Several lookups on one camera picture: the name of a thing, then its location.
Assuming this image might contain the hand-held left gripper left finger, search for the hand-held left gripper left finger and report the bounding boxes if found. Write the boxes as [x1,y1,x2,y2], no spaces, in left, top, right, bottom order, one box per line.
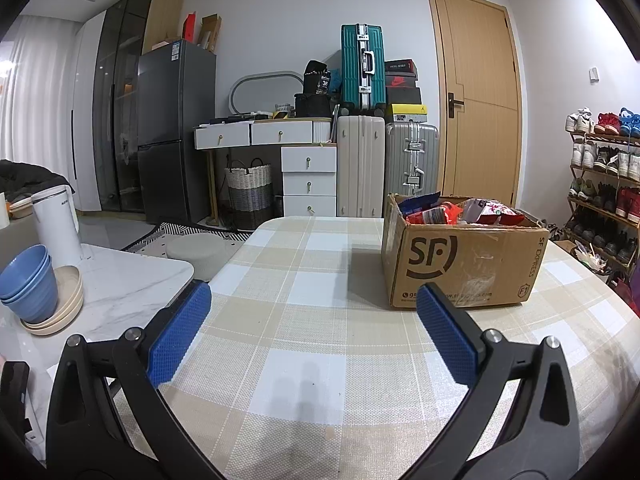
[46,280,226,480]

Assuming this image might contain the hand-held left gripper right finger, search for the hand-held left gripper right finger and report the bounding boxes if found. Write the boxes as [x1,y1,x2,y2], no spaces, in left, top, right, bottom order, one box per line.
[416,282,581,480]

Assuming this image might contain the brown cardboard box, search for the brown cardboard box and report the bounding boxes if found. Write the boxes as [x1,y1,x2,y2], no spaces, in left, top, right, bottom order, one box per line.
[381,192,550,310]

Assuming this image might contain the white red noodle packet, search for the white red noodle packet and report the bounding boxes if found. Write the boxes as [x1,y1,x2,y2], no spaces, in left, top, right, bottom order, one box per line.
[477,200,518,223]

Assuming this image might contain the grey floor pouf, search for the grey floor pouf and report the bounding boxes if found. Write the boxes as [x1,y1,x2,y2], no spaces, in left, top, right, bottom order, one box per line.
[165,242,246,281]

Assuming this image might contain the white marble side table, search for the white marble side table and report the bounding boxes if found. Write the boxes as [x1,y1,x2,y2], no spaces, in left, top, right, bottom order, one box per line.
[0,242,195,411]

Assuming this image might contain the beige plaid tablecloth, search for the beige plaid tablecloth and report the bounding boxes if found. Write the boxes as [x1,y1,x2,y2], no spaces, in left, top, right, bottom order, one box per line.
[112,216,640,480]

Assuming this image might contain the beige dish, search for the beige dish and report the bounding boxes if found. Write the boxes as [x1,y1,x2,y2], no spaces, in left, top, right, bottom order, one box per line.
[25,265,83,328]
[20,280,85,337]

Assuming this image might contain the woven laundry basket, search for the woven laundry basket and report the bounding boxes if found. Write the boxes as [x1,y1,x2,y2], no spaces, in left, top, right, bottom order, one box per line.
[224,159,273,231]

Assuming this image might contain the white electric kettle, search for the white electric kettle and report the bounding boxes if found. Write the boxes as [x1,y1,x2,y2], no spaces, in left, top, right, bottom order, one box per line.
[31,185,83,268]

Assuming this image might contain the silver suitcase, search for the silver suitcase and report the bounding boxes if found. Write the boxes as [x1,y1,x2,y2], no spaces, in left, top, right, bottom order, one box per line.
[385,121,440,198]

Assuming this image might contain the dark red bag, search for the dark red bag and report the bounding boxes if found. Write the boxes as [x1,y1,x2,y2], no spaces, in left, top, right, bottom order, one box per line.
[607,272,640,318]

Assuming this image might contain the black device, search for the black device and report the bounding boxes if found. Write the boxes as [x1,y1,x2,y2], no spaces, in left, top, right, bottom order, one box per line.
[0,360,31,441]

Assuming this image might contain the beige suitcase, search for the beige suitcase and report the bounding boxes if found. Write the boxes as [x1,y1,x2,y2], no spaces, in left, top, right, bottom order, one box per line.
[336,115,387,218]

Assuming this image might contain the dark grey refrigerator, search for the dark grey refrigerator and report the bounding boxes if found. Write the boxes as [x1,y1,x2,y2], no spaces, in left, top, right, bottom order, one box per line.
[136,39,218,225]

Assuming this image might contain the beige lidded container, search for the beige lidded container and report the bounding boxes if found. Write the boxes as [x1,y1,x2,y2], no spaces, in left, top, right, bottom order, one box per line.
[7,197,36,221]

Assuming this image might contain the white drawer desk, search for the white drawer desk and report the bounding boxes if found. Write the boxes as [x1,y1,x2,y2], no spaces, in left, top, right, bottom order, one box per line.
[194,116,338,218]

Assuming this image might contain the black jacket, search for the black jacket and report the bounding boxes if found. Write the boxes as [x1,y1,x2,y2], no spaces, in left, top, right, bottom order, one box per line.
[0,159,76,201]

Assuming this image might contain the yellow black shoe box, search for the yellow black shoe box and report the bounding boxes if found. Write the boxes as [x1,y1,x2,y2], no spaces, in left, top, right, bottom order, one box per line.
[386,104,429,123]

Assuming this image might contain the glass door cabinet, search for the glass door cabinet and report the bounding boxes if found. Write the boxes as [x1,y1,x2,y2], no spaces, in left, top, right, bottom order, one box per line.
[92,0,185,213]

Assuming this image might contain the rows of racked sneakers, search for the rows of racked sneakers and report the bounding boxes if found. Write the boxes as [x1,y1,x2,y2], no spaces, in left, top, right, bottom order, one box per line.
[565,106,640,266]

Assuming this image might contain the tan wooden door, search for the tan wooden door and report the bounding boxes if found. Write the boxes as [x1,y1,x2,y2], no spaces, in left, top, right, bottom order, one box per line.
[426,0,523,208]

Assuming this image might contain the plain black shoe box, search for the plain black shoe box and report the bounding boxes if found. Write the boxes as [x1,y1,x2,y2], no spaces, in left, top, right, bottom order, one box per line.
[385,86,422,106]

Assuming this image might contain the white wardrobe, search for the white wardrobe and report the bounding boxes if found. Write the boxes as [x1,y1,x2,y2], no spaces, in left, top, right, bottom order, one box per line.
[70,10,108,211]

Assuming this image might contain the white oval mirror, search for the white oval mirror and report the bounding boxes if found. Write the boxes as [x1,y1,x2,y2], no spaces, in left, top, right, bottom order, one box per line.
[229,71,305,116]

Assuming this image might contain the black storage box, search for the black storage box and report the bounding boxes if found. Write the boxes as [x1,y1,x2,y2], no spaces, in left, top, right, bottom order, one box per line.
[294,92,333,118]

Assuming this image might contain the white curtain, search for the white curtain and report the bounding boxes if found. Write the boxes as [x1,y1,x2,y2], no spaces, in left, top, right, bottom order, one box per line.
[0,12,81,196]

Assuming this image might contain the teal suitcase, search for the teal suitcase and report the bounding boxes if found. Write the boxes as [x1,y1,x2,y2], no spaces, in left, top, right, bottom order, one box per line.
[341,24,387,113]

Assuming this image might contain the flat cardboard carton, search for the flat cardboard carton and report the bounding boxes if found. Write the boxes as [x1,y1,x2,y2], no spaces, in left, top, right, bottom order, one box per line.
[200,14,222,53]

